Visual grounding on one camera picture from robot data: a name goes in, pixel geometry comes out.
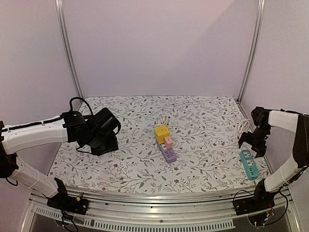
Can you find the teal power strip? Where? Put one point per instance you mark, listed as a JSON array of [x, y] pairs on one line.
[[249, 165]]

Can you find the pink plug adapter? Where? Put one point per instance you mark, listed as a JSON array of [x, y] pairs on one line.
[[168, 142]]

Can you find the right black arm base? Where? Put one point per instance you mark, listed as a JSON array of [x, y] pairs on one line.
[[259, 200]]

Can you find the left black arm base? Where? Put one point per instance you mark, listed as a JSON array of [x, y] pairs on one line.
[[64, 202]]

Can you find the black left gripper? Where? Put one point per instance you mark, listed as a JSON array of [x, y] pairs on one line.
[[113, 146]]

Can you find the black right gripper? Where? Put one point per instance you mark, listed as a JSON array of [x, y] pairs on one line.
[[255, 139]]

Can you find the floral patterned table mat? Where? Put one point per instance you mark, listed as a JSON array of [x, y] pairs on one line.
[[204, 131]]

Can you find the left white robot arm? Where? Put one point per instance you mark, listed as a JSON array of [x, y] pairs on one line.
[[97, 131]]

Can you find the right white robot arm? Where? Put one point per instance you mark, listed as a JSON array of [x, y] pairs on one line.
[[283, 136]]

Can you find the yellow cube socket adapter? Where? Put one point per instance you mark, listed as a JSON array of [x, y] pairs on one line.
[[160, 133]]

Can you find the purple power strip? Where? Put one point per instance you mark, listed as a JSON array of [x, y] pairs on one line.
[[169, 154]]

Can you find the right aluminium frame post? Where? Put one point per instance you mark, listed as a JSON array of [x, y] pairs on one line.
[[253, 49]]

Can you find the aluminium front rail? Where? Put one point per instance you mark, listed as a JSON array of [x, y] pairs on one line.
[[185, 212]]

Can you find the aluminium frame post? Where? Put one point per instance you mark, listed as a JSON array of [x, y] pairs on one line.
[[67, 48], [253, 49]]

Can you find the left aluminium frame post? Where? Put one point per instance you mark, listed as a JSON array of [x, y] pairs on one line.
[[67, 48]]

